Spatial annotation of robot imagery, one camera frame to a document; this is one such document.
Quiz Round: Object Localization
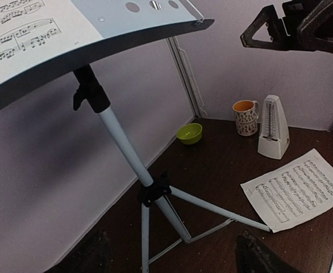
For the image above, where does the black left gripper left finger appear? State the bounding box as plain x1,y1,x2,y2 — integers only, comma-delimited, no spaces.
46,230,111,272

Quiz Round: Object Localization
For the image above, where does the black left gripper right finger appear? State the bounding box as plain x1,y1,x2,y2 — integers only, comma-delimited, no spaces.
235,230,297,273

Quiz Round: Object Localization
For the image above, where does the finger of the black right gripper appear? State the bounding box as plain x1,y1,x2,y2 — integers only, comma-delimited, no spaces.
297,1,333,53
240,5,297,51

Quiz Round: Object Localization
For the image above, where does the light blue music stand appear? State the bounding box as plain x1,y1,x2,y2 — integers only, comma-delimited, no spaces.
0,0,272,273

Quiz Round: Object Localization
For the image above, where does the sheet music page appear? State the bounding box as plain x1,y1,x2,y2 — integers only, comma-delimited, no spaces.
0,1,102,77
241,149,333,233

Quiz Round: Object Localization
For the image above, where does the white metronome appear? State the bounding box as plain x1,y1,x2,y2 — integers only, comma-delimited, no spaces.
258,94,290,160

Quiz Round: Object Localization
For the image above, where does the white mug orange inside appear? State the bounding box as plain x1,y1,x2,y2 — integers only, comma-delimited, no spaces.
232,100,260,137

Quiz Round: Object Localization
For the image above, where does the green bowl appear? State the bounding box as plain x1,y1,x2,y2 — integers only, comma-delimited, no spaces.
176,123,203,145

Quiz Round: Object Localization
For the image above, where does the aluminium corner post right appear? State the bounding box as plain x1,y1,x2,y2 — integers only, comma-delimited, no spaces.
166,36,207,118

